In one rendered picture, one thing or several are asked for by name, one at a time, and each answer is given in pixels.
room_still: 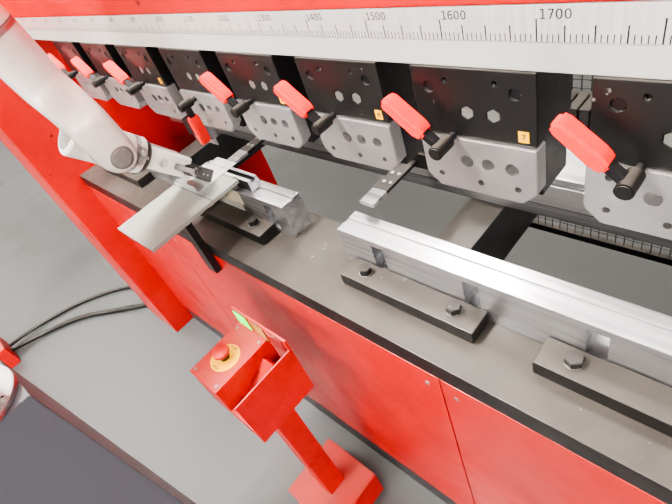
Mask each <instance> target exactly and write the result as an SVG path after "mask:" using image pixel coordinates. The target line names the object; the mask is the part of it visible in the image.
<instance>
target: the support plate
mask: <svg viewBox="0 0 672 504"><path fill-rule="evenodd" d="M238 183H239V181H238V180H237V179H235V178H232V177H229V176H226V175H223V174H222V175H221V176H220V177H219V178H217V179H216V180H215V181H214V182H212V183H211V184H210V185H209V186H207V187H206V188H205V189H204V190H202V191H201V192H200V193H199V194H200V195H202V196H203V195H204V194H205V193H206V194H205V195H204V196H205V197H207V198H209V199H212V201H210V200H208V199H206V198H203V197H201V196H199V195H196V194H194V193H191V192H189V191H187V190H184V189H182V188H180V187H177V186H175V185H173V186H172V187H170V188H169V189H168V190H166V191H165V192H164V193H162V194H161V195H160V196H159V197H157V198H156V199H155V200H153V201H152V202H151V203H149V204H148V205H147V206H146V207H144V208H143V209H142V210H140V211H139V212H138V213H136V214H135V215H134V216H133V217H131V218H130V219H129V220H127V221H126V222H125V223H123V224H122V225H121V226H120V227H118V230H119V231H120V232H122V233H124V234H125V235H127V236H128V237H130V238H132V239H133V240H135V241H136V242H138V243H139V244H141V245H143V246H144V247H146V248H147V249H149V250H150V251H152V252H154V253H155V252H156V251H157V250H158V249H160V248H161V247H162V246H163V245H164V244H166V243H167V242H168V241H169V240H170V239H172V238H173V237H174V236H175V235H177V234H178V233H179V232H180V231H181V230H183V229H184V228H185V227H186V226H187V225H189V224H190V223H191V222H192V221H194V220H195V219H196V218H197V217H198V216H200V215H201V214H202V213H203V212H204V211H206V210H207V209H208V208H209V207H210V206H212V205H213V204H214V203H215V202H217V201H218V200H219V199H220V198H221V197H223V196H224V195H225V194H226V193H227V192H229V191H230V190H231V189H232V188H233V187H235V186H236V185H237V184H238Z"/></svg>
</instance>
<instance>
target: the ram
mask: <svg viewBox="0 0 672 504"><path fill-rule="evenodd" d="M635 2H672V0H0V3H1V4H2V5H3V6H4V8H5V9H6V10H7V11H8V12H9V13H10V14H11V15H12V16H13V17H14V18H46V17H86V16H125V15H164V14H203V13H242V12H282V11H321V10H360V9H399V8H439V7H478V6H517V5H556V4H595V3H635ZM25 31H26V32H27V33H28V34H29V35H30V36H31V37H32V38H33V39H36V40H52V41H68V42H83V43H99V44H114V45H130V46H146V47H161V48H177V49H192V50H208V51H223V52H239V53H255V54H270V55H286V56H301V57H317V58H333V59H348V60H364V61H379V62H395V63H411V64H426V65H442V66H457V67H473V68H489V69H504V70H520V71H535V72H551V73H566V74H582V75H598V76H613V77H629V78H644V79H660V80H672V45H659V44H617V43H575V42H533V41H491V40H449V39H406V38H364V37H322V36H280V35H238V34H196V33H154V32H112V31H70V30H28V29H25Z"/></svg>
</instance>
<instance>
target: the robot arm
mask: <svg viewBox="0 0 672 504"><path fill-rule="evenodd" d="M0 78H1V79H2V80H3V81H4V82H5V83H6V84H7V85H8V86H9V87H10V88H11V89H13V90H14V91H15V92H16V93H17V94H18V95H19V96H20V97H21V98H23V99H24V100H25V101H26V102H27V103H28V104H30V105H31V106H32V107H33V108H35V109H36V110H37V111H38V112H40V113H41V114H42V115H43V116H45V117H46V118H47V119H48V120H49V121H51V122H52V123H53V124H54V125H55V126H57V127H58V128H59V129H60V132H59V137H58V147H59V151H60V153H61V154H62V155H64V156H67V157H71V158H75V159H79V160H83V161H87V162H91V163H95V164H98V165H99V166H101V167H102V168H104V169H106V170H108V171H110V172H113V173H125V172H131V173H138V172H139V173H141V172H143V171H145V170H146V169H149V170H152V171H156V172H160V173H165V174H169V175H174V176H178V177H184V178H186V177H187V175H188V176H191V177H195V178H196V179H199V180H203V181H206V182H211V180H212V176H213V173H214V170H212V169H209V168H205V167H202V166H200V165H197V164H194V163H191V161H192V159H191V158H189V157H186V156H183V155H180V154H177V153H174V152H171V151H167V150H164V149H161V148H157V147H154V146H151V144H150V142H149V141H148V140H146V139H145V138H144V137H142V136H139V135H136V134H133V133H129V132H126V131H123V130H122V129H121V128H120V127H119V126H118V125H117V123H116V122H115V121H114V120H113V119H112V118H111V117H110V116H109V115H108V113H107V112H106V111H105V110H104V109H103V108H102V107H101V106H100V105H99V104H98V103H97V102H96V101H95V100H94V99H93V98H92V97H91V96H90V95H89V94H88V93H87V92H85V91H84V90H83V89H82V88H81V87H80V86H79V85H78V84H76V83H75V82H74V81H73V80H72V79H70V78H69V77H68V76H67V75H66V74H65V73H64V72H63V71H62V70H61V69H60V68H59V67H58V66H57V65H56V64H55V63H54V62H53V61H52V60H51V58H50V57H49V56H48V55H47V54H46V53H45V52H44V51H43V49H42V48H41V47H40V46H39V45H38V44H37V43H36V42H35V41H34V39H33V38H32V37H31V36H30V35H29V34H28V33H27V32H26V31H25V29H24V28H23V27H22V26H21V25H20V24H19V23H18V22H17V21H16V20H15V19H14V17H13V16H12V15H11V14H10V13H9V12H8V11H7V10H6V9H5V8H4V6H3V5H2V4H1V3H0ZM17 383H18V381H17V376H16V375H15V373H14V372H13V371H12V370H10V369H9V368H8V367H6V366H3V365H0V422H1V420H2V419H3V417H4V416H5V415H6V413H7V412H8V410H9V408H10V406H11V404H12V402H13V400H14V398H15V395H16V391H17Z"/></svg>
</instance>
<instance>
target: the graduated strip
mask: <svg viewBox="0 0 672 504"><path fill-rule="evenodd" d="M14 19H15V20H16V21H17V22H18V23H19V24H20V25H21V26H22V27H23V28H24V29H28V30H70V31H112V32H154V33H196V34H238V35H280V36H322V37H364V38H406V39H449V40H491V41H533V42H575V43H617V44H659V45H672V2H635V3H595V4H556V5H517V6H478V7H439V8H399V9H360V10H321V11H282V12H242V13H203V14H164V15H125V16H86V17H46V18H14Z"/></svg>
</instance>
